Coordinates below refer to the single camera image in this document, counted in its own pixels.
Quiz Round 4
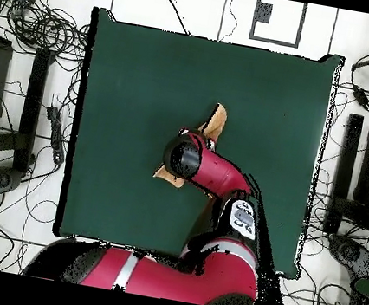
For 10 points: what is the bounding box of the tan terry towel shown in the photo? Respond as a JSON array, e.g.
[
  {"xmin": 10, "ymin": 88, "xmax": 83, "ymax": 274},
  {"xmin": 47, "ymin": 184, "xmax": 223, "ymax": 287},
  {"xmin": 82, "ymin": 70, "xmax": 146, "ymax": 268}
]
[{"xmin": 151, "ymin": 94, "xmax": 232, "ymax": 199}]

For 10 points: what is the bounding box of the dark green tablecloth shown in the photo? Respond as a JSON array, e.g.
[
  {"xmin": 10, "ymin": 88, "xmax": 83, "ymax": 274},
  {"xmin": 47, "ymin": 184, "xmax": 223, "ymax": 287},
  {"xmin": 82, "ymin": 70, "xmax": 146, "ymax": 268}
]
[{"xmin": 51, "ymin": 5, "xmax": 346, "ymax": 283}]

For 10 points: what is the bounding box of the small dark grey square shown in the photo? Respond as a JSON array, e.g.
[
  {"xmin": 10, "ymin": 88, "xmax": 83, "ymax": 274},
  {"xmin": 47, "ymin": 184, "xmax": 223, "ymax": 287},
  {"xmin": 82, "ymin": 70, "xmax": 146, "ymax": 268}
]
[{"xmin": 252, "ymin": 1, "xmax": 274, "ymax": 25}]

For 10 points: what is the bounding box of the black power strip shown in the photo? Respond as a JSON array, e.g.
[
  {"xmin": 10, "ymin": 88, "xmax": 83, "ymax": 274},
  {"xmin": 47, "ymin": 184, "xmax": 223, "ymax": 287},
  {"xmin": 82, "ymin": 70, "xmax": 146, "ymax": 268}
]
[{"xmin": 37, "ymin": 104, "xmax": 74, "ymax": 166}]

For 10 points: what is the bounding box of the black power adapter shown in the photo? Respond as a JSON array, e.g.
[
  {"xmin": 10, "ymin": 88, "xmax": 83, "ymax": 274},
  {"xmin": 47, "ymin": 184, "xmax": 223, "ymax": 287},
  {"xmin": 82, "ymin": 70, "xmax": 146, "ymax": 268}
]
[{"xmin": 349, "ymin": 84, "xmax": 369, "ymax": 109}]

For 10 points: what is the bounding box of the black frame bar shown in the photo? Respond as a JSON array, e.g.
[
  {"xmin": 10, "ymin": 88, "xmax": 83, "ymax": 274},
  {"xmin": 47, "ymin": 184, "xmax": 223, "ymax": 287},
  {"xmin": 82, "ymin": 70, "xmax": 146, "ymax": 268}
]
[
  {"xmin": 322, "ymin": 111, "xmax": 365, "ymax": 237},
  {"xmin": 11, "ymin": 45, "xmax": 53, "ymax": 174}
]

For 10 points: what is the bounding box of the long black cable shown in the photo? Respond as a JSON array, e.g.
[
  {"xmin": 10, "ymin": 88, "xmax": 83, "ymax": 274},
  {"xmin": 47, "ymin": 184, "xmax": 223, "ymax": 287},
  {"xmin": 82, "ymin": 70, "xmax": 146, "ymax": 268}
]
[{"xmin": 149, "ymin": 0, "xmax": 197, "ymax": 36}]

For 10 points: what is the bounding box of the black cable tangle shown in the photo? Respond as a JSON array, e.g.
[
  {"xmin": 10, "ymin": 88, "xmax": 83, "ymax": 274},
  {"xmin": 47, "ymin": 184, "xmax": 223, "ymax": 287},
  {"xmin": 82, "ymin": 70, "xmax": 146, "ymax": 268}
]
[{"xmin": 0, "ymin": 0, "xmax": 94, "ymax": 63}]

